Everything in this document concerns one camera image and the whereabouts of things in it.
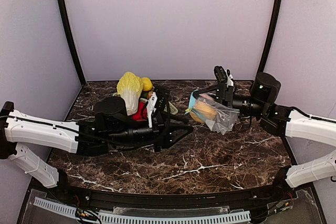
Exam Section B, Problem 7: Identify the yellow lemon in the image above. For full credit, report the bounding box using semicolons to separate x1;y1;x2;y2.
141;77;153;92

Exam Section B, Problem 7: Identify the yellow napa cabbage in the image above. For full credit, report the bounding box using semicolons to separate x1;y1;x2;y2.
117;72;143;115

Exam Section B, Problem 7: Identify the red bell pepper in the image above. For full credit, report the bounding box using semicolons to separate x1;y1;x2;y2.
132;102;148;121

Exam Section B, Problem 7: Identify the brown potato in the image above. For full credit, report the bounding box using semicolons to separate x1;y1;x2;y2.
147;91;153;100

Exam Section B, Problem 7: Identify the black frame post left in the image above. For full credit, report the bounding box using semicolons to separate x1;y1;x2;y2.
57;0;86;87

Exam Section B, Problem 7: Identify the orange pink peach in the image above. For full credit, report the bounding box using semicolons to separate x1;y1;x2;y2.
190;101;217;123

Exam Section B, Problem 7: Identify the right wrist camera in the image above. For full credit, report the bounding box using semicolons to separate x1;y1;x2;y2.
214;66;234;87

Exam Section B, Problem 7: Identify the black frame post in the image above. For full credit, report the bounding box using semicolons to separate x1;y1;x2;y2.
57;0;86;87
257;0;282;73

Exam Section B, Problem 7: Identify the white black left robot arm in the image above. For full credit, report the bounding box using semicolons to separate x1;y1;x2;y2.
1;97;193;189

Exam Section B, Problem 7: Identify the pale green plastic basket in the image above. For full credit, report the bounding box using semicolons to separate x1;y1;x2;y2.
139;91;178;115

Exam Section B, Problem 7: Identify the black front rail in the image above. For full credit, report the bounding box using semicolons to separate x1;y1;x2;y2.
47;182;292;210

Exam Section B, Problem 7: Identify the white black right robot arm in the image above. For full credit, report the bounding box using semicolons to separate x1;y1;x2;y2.
192;66;335;188

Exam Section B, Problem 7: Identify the black frame post right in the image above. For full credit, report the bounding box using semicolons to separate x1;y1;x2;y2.
257;0;282;73

